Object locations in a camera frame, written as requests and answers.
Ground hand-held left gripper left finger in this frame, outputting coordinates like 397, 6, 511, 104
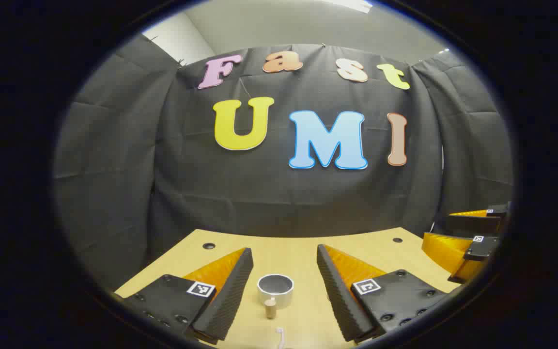
114, 248, 254, 346

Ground ceiling light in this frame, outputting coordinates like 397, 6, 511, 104
323, 0, 374, 13

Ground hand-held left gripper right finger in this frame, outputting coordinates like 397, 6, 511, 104
316, 244, 450, 344

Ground wooden desktop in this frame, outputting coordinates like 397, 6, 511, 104
114, 227, 461, 349

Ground white cup with wooden handle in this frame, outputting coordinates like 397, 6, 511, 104
257, 274, 295, 319

